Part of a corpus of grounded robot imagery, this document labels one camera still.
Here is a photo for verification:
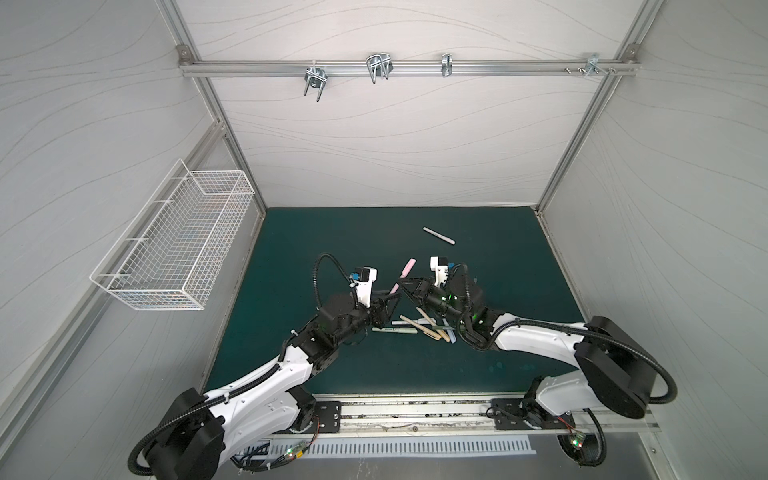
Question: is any lavender white pen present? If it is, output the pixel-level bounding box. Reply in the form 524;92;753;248
442;318;457;343

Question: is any metal hook bracket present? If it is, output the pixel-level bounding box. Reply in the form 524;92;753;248
564;54;618;78

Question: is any metal U-bolt clamp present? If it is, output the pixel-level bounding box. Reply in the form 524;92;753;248
303;66;328;102

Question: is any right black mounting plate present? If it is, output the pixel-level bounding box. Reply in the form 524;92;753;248
485;398;575;431

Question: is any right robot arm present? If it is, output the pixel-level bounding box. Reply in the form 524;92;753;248
399;275;678;419

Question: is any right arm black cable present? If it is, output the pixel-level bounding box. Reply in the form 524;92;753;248
556;407;610;468

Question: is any metal U-bolt hook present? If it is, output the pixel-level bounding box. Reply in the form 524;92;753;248
365;52;393;84

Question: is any green table mat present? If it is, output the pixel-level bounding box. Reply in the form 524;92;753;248
203;206;586;396

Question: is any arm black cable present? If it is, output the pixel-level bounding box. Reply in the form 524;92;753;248
230;413;322;472
556;407;610;468

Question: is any small metal bracket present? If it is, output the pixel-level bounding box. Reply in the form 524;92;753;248
441;53;453;78

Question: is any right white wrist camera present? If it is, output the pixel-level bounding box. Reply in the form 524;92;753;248
429;256;450;287

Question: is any white slotted cable duct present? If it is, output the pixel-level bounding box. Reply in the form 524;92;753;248
304;434;537;459

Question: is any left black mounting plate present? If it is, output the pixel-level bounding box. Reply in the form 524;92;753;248
290;401;342;433

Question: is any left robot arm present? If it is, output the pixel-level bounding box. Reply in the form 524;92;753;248
127;291;399;479

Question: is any light green pen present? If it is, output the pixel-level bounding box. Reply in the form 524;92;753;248
371;327;419;335

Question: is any black mounting plate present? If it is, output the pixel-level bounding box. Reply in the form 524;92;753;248
290;401;342;433
485;398;575;431

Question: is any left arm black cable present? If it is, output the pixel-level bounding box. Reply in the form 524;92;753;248
230;413;322;472

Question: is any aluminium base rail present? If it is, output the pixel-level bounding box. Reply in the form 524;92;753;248
179;392;661;442

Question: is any pale pink white pen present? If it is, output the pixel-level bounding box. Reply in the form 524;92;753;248
422;226;456;245

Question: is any aluminium crossbar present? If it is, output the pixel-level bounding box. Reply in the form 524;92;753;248
180;57;641;78

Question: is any white wire basket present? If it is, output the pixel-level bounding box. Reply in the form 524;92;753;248
89;159;254;311

